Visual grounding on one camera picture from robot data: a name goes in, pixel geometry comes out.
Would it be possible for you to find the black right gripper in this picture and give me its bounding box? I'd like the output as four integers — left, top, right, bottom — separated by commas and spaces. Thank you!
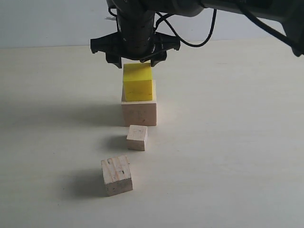
90, 0, 180, 69

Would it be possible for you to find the small light wooden cube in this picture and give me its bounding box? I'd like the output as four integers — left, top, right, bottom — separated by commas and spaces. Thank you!
126, 125, 148, 151

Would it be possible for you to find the large light wooden cube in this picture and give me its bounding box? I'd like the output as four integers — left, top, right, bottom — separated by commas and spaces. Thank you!
121, 80, 157, 127

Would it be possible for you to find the medium striped wooden cube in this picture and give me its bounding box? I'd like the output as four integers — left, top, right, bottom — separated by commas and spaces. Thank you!
101, 155, 133, 196

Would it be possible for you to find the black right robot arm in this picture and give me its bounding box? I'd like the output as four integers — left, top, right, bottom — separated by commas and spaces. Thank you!
90, 0, 304, 68

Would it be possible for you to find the yellow cube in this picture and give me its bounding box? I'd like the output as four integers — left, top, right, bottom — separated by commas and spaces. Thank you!
123, 62, 153, 102

